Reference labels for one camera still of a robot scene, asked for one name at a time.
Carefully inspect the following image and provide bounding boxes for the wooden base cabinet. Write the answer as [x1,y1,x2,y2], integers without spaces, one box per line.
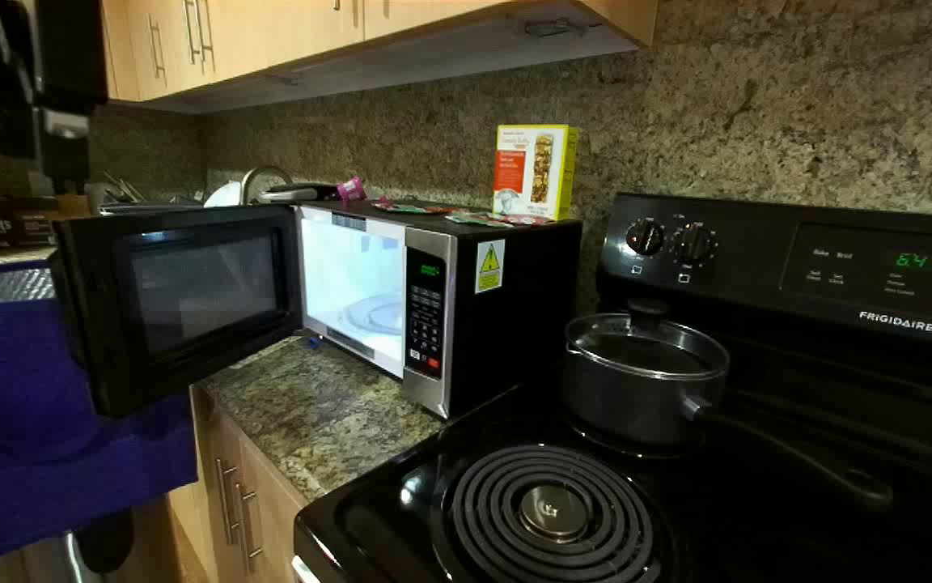
[167,385,314,583]

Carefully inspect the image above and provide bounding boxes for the black stainless microwave oven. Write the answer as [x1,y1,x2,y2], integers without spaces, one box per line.
[51,197,584,424]

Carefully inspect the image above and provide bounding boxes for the white plate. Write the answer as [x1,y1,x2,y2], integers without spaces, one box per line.
[199,163,295,209]

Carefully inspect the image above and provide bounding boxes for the wooden wall cabinet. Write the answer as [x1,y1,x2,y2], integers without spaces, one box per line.
[96,0,664,116]

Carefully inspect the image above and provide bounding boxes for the black coil burner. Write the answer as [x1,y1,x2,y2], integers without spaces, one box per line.
[443,440,666,583]

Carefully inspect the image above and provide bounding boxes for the glass pot lid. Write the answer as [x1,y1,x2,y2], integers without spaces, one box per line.
[563,298,734,381]

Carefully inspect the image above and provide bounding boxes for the black cooking pot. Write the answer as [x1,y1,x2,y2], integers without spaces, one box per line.
[560,320,898,511]

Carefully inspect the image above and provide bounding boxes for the green white food box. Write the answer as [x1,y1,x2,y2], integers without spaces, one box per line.
[489,118,578,227]

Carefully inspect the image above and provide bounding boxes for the small purple object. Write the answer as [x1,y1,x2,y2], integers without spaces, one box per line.
[334,175,368,207]

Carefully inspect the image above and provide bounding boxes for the black electric stove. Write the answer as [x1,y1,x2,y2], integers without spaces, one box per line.
[292,190,932,583]

